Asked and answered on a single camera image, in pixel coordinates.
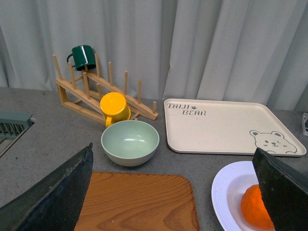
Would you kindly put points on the white wire holder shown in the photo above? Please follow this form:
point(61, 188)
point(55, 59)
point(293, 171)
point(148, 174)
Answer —
point(305, 124)

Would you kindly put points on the dark green mug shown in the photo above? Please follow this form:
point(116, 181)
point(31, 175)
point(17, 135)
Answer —
point(83, 56)

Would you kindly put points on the grey curtain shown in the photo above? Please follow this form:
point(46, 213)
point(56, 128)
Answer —
point(231, 50)

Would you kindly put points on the brown wooden tray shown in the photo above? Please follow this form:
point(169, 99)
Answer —
point(138, 202)

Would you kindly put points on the light green bowl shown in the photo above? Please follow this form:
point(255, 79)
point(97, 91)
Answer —
point(130, 143)

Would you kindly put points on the orange mandarin fruit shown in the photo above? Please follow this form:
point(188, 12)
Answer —
point(253, 210)

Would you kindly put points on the yellow mug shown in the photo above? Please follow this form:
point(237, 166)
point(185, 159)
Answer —
point(114, 108)

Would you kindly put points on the wooden peg drying rack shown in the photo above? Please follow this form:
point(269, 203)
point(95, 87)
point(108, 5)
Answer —
point(82, 94)

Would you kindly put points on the beige bear serving tray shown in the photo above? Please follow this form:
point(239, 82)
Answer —
point(220, 127)

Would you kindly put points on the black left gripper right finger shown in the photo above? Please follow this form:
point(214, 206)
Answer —
point(284, 192)

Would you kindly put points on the grey-green plastic rack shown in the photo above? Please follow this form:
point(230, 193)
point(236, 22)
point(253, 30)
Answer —
point(12, 126)

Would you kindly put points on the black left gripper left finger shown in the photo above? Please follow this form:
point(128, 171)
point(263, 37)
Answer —
point(55, 202)

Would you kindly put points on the white ridged plate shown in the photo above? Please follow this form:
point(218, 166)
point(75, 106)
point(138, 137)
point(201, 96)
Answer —
point(228, 187)

